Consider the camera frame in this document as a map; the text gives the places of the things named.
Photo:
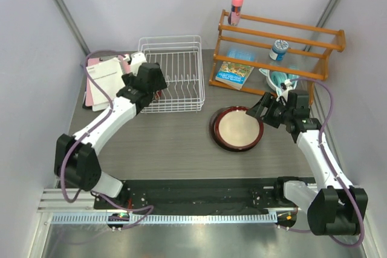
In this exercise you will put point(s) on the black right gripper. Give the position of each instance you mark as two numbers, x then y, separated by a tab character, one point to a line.
270	101

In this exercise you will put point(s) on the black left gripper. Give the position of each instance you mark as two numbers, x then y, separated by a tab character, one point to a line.
129	79

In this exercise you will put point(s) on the dark red cream plate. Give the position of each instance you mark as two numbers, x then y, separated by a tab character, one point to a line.
237	131

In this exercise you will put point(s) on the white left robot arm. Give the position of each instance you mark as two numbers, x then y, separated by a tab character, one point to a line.
76	158

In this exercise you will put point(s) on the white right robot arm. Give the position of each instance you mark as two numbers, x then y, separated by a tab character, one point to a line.
337	208

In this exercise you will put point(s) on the orange wooden shelf rack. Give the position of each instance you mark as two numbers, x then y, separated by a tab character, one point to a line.
269	46

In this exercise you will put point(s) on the teal cat ear headphones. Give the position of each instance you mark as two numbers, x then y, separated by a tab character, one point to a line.
275	78

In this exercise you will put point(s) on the blue paperback book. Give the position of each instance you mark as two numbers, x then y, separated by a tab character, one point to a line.
233	74

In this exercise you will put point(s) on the white manual booklet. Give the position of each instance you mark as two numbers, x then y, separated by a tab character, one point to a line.
102	81

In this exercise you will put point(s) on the clear blue plastic box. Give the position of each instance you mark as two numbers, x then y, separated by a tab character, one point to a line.
238	54

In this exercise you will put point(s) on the blue lidded jar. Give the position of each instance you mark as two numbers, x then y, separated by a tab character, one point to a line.
278	49

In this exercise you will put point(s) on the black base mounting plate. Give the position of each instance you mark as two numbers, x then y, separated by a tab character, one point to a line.
204	197

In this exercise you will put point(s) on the pink capped bottle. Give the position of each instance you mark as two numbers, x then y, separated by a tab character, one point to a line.
235	13

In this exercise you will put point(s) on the white wire dish rack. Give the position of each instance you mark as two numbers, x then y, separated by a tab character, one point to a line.
180	59

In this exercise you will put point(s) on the white slotted cable duct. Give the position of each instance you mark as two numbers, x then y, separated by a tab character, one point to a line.
119	218

